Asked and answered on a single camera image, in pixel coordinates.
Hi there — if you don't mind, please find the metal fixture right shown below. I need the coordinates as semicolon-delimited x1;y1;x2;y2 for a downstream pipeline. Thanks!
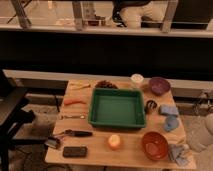
192;90;213;116

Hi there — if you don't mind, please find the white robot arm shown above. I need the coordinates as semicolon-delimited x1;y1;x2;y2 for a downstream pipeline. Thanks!
188;113;213;152

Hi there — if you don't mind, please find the black rectangular remote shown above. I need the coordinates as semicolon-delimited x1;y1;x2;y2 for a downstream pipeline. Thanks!
63;146;87;158

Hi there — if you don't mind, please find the orange carrot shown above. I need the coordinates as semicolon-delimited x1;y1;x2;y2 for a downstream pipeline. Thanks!
63;99;86;106

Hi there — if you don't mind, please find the white lidded cup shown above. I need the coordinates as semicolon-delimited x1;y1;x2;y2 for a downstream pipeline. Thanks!
130;74;144;89

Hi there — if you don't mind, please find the light blue towel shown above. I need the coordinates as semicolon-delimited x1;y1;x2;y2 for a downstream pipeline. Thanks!
168;144;189;167

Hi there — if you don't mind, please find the purple bowl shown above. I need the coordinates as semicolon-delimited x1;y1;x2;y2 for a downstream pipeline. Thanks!
149;77;171;96

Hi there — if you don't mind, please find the green plastic tray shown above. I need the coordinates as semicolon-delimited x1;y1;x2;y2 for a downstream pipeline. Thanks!
88;88;146;129

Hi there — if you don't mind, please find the red bowl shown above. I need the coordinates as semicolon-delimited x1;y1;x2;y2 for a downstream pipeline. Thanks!
141;131;169;161

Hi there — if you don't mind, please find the small black metal box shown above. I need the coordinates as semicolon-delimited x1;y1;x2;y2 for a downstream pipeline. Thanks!
45;137;60;149

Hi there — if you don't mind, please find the blue sponge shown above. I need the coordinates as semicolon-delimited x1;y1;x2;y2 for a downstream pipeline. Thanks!
159;105;179;116

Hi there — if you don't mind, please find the yellow apple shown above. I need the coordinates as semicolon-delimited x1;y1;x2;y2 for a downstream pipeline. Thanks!
108;134;121;150

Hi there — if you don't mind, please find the black stand left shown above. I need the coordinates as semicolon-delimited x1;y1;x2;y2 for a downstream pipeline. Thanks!
0;69;37;171

